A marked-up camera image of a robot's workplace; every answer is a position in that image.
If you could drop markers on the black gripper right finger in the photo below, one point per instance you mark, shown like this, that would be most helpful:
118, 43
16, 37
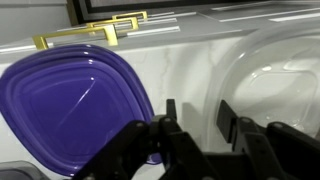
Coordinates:
266, 150

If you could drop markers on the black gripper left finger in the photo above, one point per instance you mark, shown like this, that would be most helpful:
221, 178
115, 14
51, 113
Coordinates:
140, 150

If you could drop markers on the clear plastic bowl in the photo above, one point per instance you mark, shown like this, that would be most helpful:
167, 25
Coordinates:
276, 76

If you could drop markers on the purple plastic lid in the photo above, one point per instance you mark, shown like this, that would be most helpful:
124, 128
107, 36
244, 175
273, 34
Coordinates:
73, 106

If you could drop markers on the white lower cabinets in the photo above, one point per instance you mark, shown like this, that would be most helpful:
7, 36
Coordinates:
200, 23

